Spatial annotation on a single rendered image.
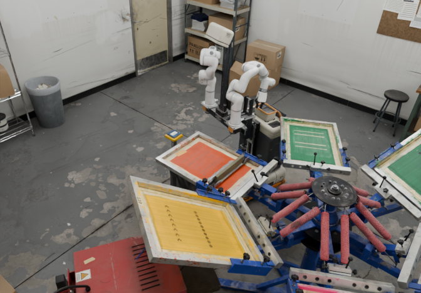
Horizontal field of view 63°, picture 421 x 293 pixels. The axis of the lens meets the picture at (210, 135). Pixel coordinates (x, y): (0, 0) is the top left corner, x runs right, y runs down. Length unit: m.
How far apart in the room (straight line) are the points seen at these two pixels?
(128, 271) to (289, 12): 5.30
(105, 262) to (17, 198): 2.45
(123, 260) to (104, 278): 0.15
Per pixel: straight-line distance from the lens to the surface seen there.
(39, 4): 5.59
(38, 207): 4.34
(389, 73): 6.14
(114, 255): 2.27
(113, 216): 4.00
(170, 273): 2.15
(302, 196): 2.47
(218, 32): 2.96
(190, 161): 3.08
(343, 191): 2.52
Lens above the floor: 2.90
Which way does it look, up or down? 34 degrees down
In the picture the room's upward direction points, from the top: 3 degrees clockwise
